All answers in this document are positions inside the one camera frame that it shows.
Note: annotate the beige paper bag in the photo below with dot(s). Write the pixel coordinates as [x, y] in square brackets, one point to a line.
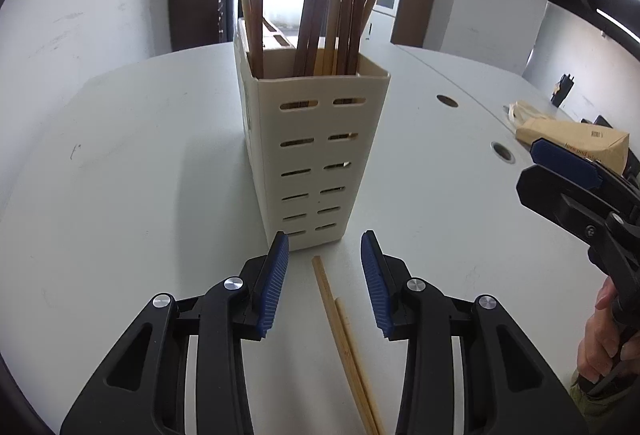
[591, 141]

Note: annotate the ceiling strip light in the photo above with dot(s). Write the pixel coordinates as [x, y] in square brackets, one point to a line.
[633, 35]

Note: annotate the cream plastic utensil holder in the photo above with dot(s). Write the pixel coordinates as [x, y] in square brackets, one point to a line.
[308, 140]

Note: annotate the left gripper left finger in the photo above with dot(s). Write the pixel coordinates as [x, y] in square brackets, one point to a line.
[139, 386]

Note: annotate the table cable grommet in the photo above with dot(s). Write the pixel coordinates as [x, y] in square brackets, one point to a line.
[448, 101]
[505, 154]

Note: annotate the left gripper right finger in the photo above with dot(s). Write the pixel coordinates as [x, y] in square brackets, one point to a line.
[508, 387]

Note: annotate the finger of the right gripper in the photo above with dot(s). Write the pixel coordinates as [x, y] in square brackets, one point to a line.
[596, 207]
[570, 165]

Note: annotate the person right hand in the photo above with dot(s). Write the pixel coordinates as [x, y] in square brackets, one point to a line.
[601, 341]

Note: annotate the black object on far table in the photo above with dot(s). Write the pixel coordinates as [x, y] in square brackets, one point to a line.
[561, 90]

